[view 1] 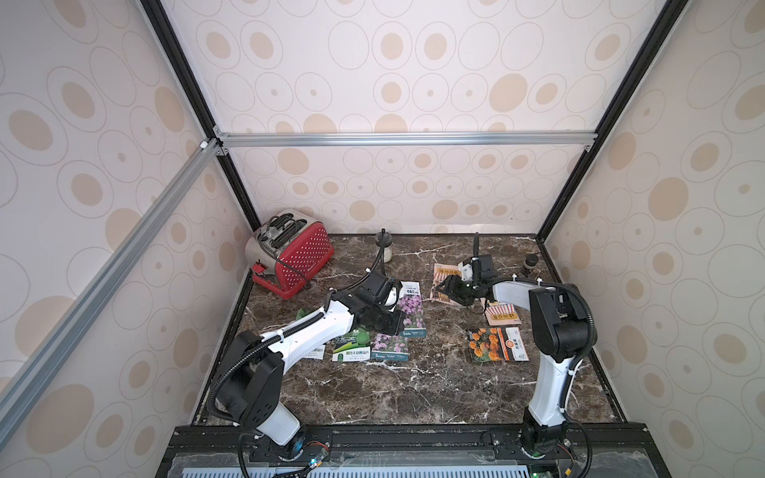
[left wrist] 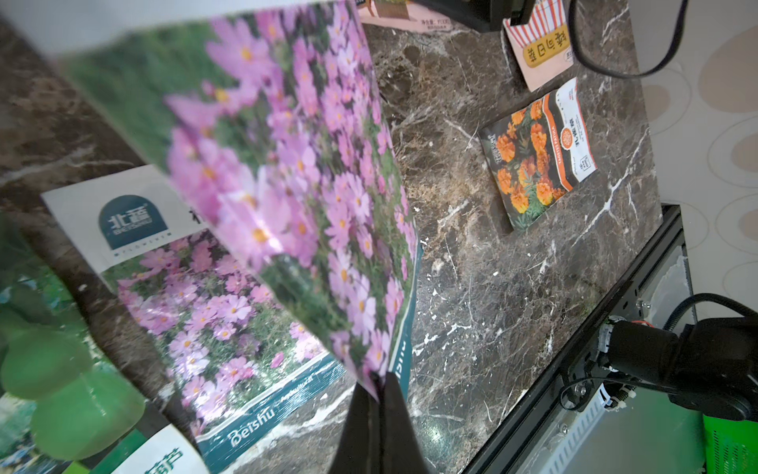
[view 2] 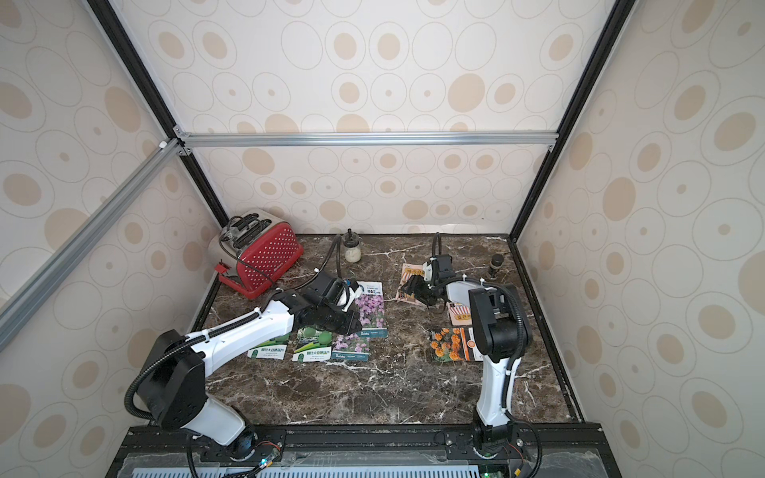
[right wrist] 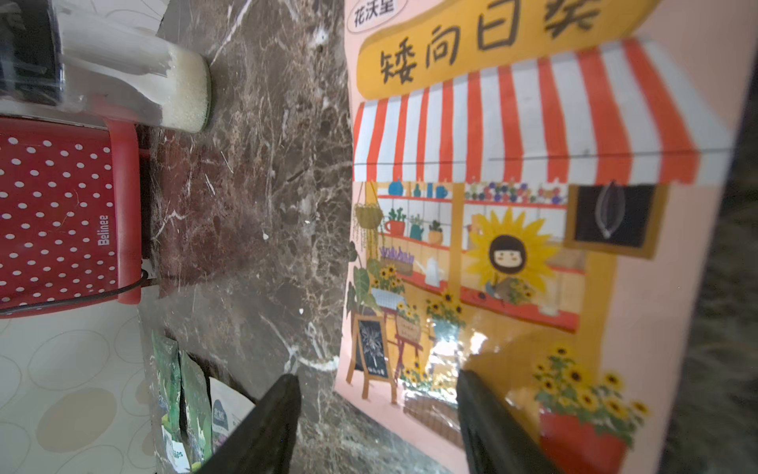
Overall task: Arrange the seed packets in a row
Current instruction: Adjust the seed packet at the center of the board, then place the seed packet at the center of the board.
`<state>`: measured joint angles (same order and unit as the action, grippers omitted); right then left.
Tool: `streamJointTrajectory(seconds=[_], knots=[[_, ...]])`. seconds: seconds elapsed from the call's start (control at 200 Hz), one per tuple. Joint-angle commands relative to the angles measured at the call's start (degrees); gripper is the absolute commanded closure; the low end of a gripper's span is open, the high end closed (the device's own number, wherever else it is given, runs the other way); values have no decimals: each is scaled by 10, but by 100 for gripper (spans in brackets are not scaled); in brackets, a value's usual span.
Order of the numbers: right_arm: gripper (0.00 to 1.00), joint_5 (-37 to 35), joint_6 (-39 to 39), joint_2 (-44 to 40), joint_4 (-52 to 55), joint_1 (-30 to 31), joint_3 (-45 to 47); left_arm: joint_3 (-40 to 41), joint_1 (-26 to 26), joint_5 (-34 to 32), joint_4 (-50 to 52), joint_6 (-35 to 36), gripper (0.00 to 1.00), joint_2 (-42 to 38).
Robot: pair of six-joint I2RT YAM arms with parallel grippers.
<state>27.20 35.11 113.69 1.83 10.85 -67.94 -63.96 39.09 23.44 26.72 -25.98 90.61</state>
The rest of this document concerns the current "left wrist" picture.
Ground pink cosmos flower seed packet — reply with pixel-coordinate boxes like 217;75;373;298
43;166;343;473

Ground orange marigold seed packet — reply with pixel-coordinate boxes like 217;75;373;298
478;78;597;231

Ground black base frame front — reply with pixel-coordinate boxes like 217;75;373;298
465;205;705;473

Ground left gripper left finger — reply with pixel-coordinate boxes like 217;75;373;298
328;384;381;474

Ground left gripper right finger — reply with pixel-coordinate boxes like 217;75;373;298
381;372;428;474

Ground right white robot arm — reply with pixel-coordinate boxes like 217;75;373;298
386;31;757;431

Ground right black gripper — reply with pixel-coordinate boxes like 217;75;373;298
418;0;536;33

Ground pink illustrated sunflower seed packet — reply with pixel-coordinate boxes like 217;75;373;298
356;0;453;33

